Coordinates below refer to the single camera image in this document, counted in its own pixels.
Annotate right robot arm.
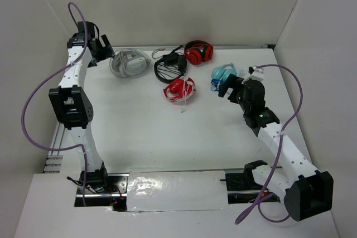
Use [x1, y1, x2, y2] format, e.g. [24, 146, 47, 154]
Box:
[218, 74, 334, 221]

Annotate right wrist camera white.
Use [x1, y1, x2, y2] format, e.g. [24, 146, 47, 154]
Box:
[242, 66, 264, 84]

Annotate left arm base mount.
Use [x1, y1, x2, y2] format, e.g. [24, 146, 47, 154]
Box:
[66, 173, 129, 212]

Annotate red black headphones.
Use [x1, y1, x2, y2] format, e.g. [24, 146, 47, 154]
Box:
[184, 40, 214, 65]

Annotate white grey headphones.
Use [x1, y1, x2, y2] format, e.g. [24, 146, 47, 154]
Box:
[109, 48, 151, 78]

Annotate aluminium frame rail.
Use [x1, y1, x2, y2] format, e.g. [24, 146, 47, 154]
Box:
[43, 43, 276, 173]

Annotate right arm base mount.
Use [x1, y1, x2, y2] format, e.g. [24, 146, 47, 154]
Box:
[220, 160, 267, 205]

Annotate red white headphones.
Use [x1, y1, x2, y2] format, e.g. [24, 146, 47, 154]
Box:
[163, 76, 196, 113]

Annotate teal headphones blue cable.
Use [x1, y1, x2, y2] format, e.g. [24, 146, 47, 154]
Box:
[210, 62, 245, 93]

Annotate white taped cover plate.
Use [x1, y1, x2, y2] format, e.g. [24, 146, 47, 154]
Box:
[127, 171, 229, 212]

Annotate black headset with cable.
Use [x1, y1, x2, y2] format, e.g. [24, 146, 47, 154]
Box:
[151, 45, 187, 84]

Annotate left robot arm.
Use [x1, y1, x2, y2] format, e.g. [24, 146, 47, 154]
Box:
[49, 21, 114, 193]

